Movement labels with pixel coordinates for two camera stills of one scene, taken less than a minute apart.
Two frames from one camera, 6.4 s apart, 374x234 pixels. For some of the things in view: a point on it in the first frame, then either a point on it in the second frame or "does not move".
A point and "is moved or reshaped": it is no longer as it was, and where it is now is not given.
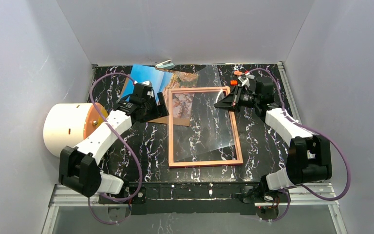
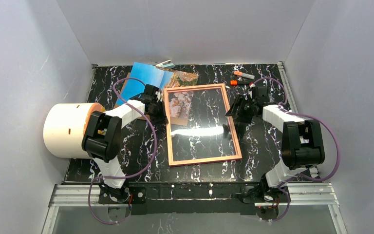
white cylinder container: [68, 124] does not move
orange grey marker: [248, 74] does not move
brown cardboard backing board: [177, 121] does not move
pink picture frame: [206, 89] is moved or reshaped
